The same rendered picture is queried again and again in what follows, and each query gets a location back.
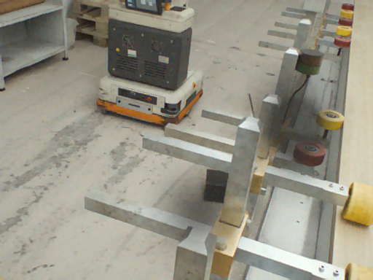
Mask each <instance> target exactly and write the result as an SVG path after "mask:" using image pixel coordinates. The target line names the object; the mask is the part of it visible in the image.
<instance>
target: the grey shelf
mask: <svg viewBox="0 0 373 280"><path fill-rule="evenodd" d="M62 11H63V15H62ZM30 24H31V25H30ZM29 34H30V35H29ZM62 51H64V57H63V60H64V61H67V60H68V50H67V35H66V6H65V0H62V1H61V0H44V2H43V3H39V4H36V5H33V6H29V7H25V8H21V9H17V10H15V11H11V12H7V13H4V14H0V91H2V92H3V91H5V87H4V77H5V76H7V75H8V74H11V73H13V72H14V71H17V70H18V69H22V68H24V67H26V66H30V65H32V64H34V63H37V62H39V61H43V60H44V59H45V58H48V57H50V56H52V55H55V54H57V53H60V52H62Z"/></svg>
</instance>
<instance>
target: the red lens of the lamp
mask: <svg viewBox="0 0 373 280"><path fill-rule="evenodd" d="M322 54H323V53H322ZM323 57H324V54H323V56H321V57H315V56H310V55H305V54H304V53H302V52H301V50H300V51H299V57H298V61H299V62H301V63H305V64H307V65H311V66H320V65H321V64H322V60H323Z"/></svg>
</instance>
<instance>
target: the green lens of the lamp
mask: <svg viewBox="0 0 373 280"><path fill-rule="evenodd" d="M320 68H321V65H320V66H306V65H304V64H302V63H300V62H299V61H298V60H297V64H296V66H295V69H296V70H297V71H298V72H301V73H303V74H306V75H314V74H319V71H320Z"/></svg>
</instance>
